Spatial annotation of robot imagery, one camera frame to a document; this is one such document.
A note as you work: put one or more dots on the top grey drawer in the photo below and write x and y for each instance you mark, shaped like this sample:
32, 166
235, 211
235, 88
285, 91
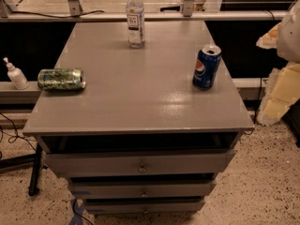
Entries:
139, 163

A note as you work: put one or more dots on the blue pepsi can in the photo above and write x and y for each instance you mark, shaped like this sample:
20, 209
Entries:
206, 68

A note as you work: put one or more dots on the green camouflage can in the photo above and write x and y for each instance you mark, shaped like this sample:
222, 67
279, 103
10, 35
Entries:
61, 79

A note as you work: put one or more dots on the grey drawer cabinet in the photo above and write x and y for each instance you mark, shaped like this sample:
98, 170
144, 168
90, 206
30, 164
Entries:
138, 100

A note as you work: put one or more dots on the white pump dispenser bottle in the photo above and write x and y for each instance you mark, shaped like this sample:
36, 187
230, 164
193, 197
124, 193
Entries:
16, 75

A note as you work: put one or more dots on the grey metal rail frame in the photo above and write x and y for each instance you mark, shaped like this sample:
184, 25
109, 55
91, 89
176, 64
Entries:
114, 10

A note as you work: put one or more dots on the clear plastic water bottle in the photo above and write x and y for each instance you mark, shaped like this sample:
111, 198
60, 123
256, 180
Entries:
135, 23

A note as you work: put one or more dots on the middle grey drawer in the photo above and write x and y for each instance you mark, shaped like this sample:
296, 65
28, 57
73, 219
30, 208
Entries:
189, 188

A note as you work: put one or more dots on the bottom grey drawer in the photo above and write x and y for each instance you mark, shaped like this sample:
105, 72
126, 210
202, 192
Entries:
145, 206

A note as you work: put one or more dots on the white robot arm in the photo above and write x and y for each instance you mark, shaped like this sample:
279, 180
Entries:
288, 40

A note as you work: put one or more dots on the grey drawer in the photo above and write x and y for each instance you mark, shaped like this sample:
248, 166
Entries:
145, 206
189, 188
139, 163

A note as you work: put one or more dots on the black stand leg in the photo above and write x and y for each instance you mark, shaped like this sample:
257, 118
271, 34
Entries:
34, 160

